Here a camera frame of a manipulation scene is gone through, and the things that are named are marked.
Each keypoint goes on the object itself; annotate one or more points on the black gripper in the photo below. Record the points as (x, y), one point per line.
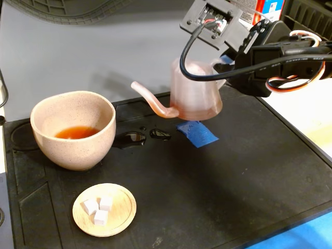
(242, 62)

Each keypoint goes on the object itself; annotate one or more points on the translucent pink plastic kettle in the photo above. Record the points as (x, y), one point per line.
(194, 98)

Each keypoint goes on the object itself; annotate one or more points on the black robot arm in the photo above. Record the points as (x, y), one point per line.
(306, 67)

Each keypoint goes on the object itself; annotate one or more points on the speckled beige ceramic cup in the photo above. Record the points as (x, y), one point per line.
(75, 155)

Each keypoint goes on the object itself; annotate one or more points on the red and white carton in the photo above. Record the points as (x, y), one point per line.
(272, 7)

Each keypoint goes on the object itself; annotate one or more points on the blue tape piece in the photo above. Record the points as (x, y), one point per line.
(198, 135)

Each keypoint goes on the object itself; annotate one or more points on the small spilled tea puddle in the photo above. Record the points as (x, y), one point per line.
(160, 135)

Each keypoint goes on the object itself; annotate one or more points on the black plastic crate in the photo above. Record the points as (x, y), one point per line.
(311, 15)

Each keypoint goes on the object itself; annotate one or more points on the large spilled tea puddle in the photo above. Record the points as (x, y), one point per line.
(129, 140)

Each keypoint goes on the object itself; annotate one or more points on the black work mat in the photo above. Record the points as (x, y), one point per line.
(207, 186)

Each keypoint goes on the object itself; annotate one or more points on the round wooden coaster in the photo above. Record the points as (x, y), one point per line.
(122, 210)

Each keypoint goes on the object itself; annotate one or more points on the white sugar cube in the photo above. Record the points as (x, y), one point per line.
(106, 203)
(101, 218)
(90, 206)

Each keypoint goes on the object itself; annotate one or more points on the blue plastic base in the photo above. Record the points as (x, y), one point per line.
(298, 233)

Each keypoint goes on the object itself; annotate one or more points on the grey flat panel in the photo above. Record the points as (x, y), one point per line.
(4, 197)

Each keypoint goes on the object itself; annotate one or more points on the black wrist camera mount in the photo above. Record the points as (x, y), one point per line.
(192, 15)

